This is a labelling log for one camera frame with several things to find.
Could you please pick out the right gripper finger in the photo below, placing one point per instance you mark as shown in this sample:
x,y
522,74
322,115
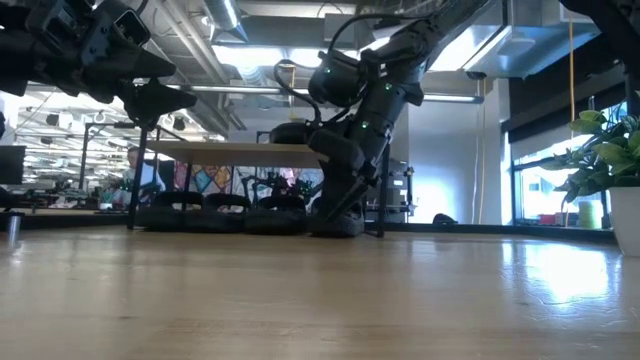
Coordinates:
x,y
345,200

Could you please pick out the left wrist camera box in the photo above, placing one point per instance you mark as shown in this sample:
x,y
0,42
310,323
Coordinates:
x,y
125,27

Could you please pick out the rectangular metal air duct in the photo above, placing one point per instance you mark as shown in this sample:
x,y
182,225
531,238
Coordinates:
x,y
500,55

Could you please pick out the white plant pot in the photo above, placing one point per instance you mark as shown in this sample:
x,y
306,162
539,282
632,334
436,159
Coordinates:
x,y
627,225

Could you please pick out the dark background monitor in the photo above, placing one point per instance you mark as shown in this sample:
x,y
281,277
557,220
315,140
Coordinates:
x,y
12,165

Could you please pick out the colourful patterned panel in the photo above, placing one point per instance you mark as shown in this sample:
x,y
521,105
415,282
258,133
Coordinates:
x,y
210,180

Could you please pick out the silver ribbed air duct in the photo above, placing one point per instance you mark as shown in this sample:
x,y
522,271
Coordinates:
x,y
172,45

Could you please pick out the person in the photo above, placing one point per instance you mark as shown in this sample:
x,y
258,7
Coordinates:
x,y
145,175

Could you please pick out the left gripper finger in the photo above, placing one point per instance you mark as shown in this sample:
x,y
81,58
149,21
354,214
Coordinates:
x,y
155,100
152,66

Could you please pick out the grey background cabinet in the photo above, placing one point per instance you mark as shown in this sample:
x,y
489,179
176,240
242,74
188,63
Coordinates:
x,y
402,190

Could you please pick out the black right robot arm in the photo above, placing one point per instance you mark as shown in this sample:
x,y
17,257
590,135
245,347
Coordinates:
x,y
440,25

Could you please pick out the long ceiling light tube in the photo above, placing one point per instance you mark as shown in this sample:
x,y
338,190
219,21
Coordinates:
x,y
240,90

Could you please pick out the dome security camera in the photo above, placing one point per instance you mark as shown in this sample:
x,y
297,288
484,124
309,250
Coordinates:
x,y
476,75

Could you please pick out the green roll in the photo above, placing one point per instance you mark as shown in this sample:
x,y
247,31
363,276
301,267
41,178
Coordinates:
x,y
588,211

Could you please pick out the green artificial plant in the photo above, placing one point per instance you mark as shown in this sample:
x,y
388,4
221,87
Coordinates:
x,y
615,150

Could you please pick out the smooth silver air duct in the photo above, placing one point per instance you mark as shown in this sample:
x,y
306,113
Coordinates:
x,y
225,17

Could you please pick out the wooden shelf black metal legs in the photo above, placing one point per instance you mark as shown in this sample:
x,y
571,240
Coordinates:
x,y
225,154

